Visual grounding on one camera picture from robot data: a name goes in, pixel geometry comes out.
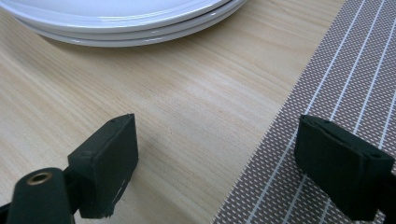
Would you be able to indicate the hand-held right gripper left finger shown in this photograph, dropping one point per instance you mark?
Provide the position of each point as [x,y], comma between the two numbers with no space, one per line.
[106,168]

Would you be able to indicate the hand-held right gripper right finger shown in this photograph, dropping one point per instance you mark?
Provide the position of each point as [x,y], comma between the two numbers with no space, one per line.
[339,171]

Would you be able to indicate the brown woven striped placemat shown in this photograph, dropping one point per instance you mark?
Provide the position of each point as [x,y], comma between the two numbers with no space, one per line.
[336,99]

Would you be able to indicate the white plate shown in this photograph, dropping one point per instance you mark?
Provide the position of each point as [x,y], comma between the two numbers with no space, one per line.
[174,36]
[193,26]
[118,12]

